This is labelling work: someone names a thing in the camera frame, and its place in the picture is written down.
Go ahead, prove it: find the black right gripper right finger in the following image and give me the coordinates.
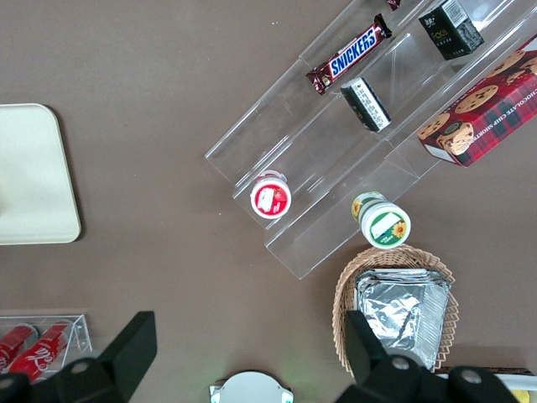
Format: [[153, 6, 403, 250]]
[[337, 310, 522, 403]]

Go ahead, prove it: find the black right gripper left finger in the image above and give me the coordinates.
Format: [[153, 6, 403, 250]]
[[0, 311, 159, 403]]

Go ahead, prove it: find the woven wicker basket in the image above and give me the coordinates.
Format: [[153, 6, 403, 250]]
[[332, 245, 460, 375]]

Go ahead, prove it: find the cream plastic tray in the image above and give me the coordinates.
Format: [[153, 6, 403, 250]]
[[0, 103, 81, 245]]

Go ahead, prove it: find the clear acrylic can holder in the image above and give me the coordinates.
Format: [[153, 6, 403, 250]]
[[0, 313, 93, 374]]

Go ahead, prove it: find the red cola can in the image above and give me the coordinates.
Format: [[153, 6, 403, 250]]
[[0, 323, 40, 374], [8, 320, 74, 381]]

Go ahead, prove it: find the dark brown board edge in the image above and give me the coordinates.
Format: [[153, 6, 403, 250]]
[[431, 366, 530, 378]]

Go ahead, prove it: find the white round device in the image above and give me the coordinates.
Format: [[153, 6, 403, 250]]
[[208, 369, 295, 403]]

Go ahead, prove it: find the white and yellow object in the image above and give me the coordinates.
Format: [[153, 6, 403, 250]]
[[501, 374, 537, 403]]

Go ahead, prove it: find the green lid sunflower cup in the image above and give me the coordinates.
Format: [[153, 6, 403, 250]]
[[351, 191, 412, 249]]

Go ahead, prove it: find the red lid yogurt cup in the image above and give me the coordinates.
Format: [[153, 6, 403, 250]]
[[250, 169, 293, 220]]

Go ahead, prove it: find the clear acrylic tiered shelf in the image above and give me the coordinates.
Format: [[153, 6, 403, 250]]
[[204, 0, 537, 281]]

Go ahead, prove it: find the small black box white label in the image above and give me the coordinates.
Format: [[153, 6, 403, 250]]
[[340, 76, 394, 134]]

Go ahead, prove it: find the red tartan cookie box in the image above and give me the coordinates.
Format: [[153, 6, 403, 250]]
[[416, 35, 537, 169]]

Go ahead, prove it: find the Snickers chocolate bar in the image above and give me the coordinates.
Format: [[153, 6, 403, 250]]
[[305, 13, 394, 97]]

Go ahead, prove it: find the large black carton box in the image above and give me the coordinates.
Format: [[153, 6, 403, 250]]
[[418, 0, 486, 62]]

